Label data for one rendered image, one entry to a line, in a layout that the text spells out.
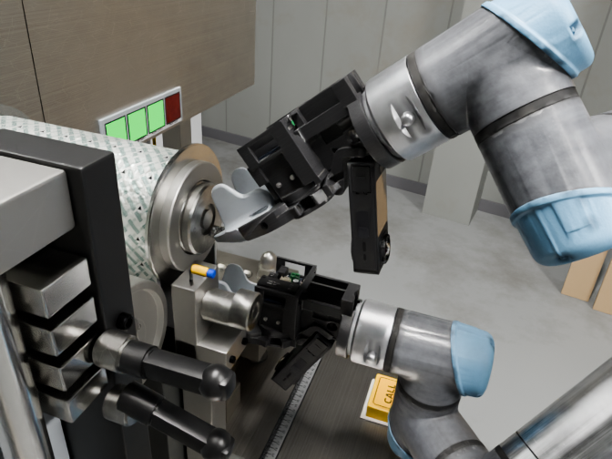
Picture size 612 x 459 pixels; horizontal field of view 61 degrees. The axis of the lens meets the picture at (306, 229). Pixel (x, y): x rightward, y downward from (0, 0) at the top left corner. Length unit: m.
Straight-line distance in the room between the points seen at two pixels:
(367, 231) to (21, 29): 0.54
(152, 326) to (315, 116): 0.26
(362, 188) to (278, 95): 3.49
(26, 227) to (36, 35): 0.66
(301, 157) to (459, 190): 2.88
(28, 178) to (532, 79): 0.31
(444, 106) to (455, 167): 2.85
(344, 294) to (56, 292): 0.43
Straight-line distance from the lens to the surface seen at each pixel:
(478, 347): 0.59
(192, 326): 0.54
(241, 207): 0.50
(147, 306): 0.52
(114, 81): 0.96
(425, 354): 0.58
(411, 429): 0.65
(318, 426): 0.79
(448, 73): 0.40
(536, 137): 0.38
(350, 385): 0.85
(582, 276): 2.94
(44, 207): 0.18
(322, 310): 0.60
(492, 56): 0.39
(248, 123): 4.13
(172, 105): 1.10
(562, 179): 0.38
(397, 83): 0.41
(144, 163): 0.52
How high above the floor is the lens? 1.51
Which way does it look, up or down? 30 degrees down
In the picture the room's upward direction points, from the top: 4 degrees clockwise
